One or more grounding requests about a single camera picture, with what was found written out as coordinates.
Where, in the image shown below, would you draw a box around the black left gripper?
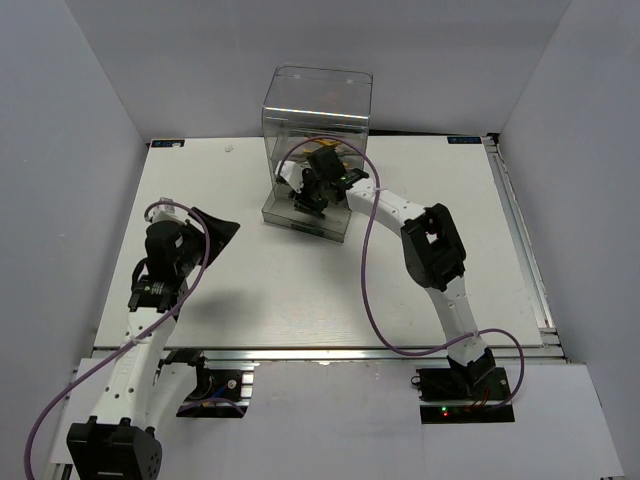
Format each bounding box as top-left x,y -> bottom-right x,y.
175,207 -> 240,277

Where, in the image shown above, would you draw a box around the yellow long nose pliers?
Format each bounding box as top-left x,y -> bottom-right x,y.
302,138 -> 358,163

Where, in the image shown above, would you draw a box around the clear plastic drawer organizer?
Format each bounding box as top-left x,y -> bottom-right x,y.
261,64 -> 373,243

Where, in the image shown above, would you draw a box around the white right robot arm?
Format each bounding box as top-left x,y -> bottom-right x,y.
275,146 -> 495,399

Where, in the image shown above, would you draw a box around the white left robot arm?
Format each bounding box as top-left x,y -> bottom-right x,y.
66,200 -> 240,479

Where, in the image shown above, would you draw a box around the black label sticker on table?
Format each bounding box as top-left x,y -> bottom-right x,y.
150,139 -> 185,148

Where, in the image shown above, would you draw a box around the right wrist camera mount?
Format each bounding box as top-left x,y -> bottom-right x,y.
275,160 -> 307,194

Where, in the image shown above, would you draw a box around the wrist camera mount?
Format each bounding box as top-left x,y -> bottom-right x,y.
144,198 -> 184,225
275,160 -> 307,194

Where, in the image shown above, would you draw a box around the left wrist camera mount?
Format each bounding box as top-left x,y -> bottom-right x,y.
144,198 -> 184,225

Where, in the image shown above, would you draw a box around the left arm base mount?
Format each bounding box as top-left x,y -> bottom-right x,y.
162,349 -> 250,419

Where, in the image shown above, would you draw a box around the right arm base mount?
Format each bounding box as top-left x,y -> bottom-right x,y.
411,367 -> 515,425

